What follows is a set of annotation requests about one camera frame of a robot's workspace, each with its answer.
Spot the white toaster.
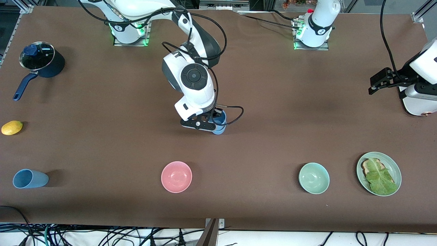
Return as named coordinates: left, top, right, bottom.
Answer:
left=399, top=87, right=437, bottom=117

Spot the pink bowl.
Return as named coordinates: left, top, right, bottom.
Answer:
left=161, top=161, right=193, bottom=193

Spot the pale green plate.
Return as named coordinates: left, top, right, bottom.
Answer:
left=356, top=152, right=402, bottom=197

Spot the toasted bread slice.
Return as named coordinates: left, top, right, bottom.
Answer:
left=361, top=158, right=396, bottom=185

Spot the green lettuce leaf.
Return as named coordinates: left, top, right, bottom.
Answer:
left=365, top=158, right=398, bottom=195

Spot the pale green bowl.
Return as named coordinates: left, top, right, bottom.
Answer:
left=298, top=162, right=330, bottom=195

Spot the dark blue saucepan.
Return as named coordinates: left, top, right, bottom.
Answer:
left=13, top=42, right=66, bottom=101

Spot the yellow lemon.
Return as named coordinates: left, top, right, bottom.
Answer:
left=1, top=120, right=24, bottom=136

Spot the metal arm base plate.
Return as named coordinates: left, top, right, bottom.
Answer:
left=292, top=16, right=330, bottom=51
left=113, top=14, right=151, bottom=47

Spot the black base cable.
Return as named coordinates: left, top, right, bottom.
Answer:
left=270, top=10, right=297, bottom=21
left=237, top=13, right=300, bottom=30

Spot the grey metal frame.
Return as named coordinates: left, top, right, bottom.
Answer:
left=199, top=0, right=250, bottom=11

